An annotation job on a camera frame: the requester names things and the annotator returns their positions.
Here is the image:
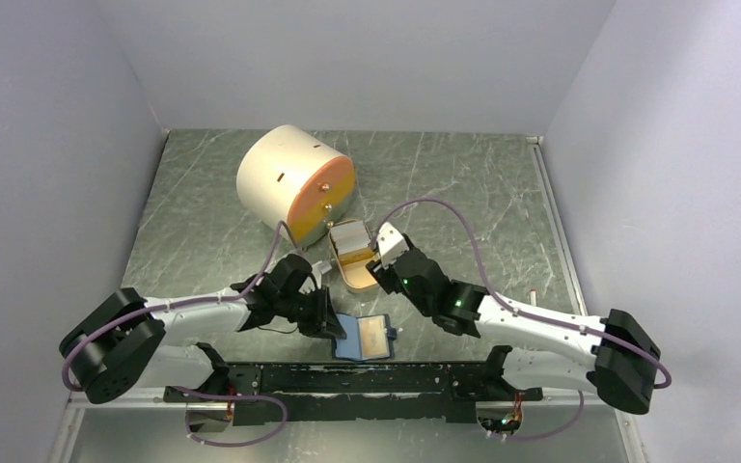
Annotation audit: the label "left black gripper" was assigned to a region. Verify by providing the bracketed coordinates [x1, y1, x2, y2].
[277, 284, 346, 340]

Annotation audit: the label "blue leather card holder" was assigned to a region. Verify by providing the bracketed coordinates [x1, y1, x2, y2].
[332, 313, 398, 362]

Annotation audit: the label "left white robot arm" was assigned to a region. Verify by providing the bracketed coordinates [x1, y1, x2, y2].
[59, 254, 346, 404]

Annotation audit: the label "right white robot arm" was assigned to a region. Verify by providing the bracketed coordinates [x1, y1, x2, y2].
[366, 245, 661, 415]

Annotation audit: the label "tan oval card tray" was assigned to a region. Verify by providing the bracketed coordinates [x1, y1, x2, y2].
[328, 219, 378, 293]

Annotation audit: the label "stack of white cards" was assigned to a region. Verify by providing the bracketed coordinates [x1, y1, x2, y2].
[329, 220, 371, 256]

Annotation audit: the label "round white drawer cabinet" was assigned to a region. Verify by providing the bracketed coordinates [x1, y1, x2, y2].
[236, 124, 356, 247]

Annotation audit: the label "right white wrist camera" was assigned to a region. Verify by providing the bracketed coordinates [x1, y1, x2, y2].
[376, 222, 410, 267]

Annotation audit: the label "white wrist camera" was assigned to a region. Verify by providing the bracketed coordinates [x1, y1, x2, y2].
[312, 259, 332, 275]
[376, 222, 410, 267]

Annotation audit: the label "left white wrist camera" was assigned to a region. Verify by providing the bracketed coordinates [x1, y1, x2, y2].
[312, 259, 332, 275]

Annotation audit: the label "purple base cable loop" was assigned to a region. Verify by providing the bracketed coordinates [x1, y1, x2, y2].
[172, 390, 288, 449]

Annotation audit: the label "black base frame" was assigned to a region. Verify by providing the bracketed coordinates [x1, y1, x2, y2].
[163, 361, 543, 425]

